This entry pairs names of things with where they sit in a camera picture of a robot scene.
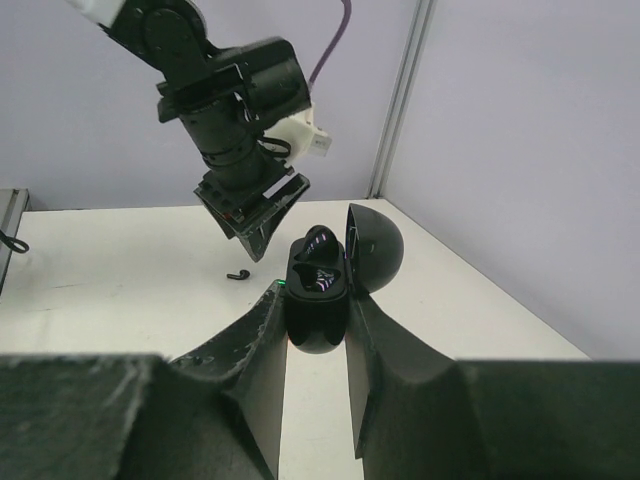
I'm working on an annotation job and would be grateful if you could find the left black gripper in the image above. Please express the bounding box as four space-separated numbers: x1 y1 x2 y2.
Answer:
195 149 310 263

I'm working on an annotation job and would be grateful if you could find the black charging case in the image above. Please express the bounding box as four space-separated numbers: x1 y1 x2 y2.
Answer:
284 203 404 354

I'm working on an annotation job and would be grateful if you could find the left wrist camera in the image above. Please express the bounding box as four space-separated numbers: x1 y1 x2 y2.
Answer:
265 104 332 167

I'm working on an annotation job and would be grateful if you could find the aluminium mounting rail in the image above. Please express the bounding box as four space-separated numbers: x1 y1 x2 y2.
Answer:
0 189 30 286

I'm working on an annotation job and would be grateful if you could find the black earbud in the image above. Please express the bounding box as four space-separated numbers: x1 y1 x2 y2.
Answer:
297 225 341 262
226 269 251 281

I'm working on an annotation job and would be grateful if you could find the right aluminium frame post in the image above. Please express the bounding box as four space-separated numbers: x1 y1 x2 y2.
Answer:
366 0 437 199

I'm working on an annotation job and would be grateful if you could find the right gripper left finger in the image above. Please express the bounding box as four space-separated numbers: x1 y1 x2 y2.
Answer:
1 282 287 479

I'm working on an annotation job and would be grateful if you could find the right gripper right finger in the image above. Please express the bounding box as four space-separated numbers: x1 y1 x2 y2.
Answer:
345 297 639 479

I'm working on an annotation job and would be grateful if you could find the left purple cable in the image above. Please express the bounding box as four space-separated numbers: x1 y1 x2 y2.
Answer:
308 0 354 86

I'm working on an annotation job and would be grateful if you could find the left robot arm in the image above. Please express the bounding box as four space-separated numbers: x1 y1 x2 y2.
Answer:
70 1 315 262

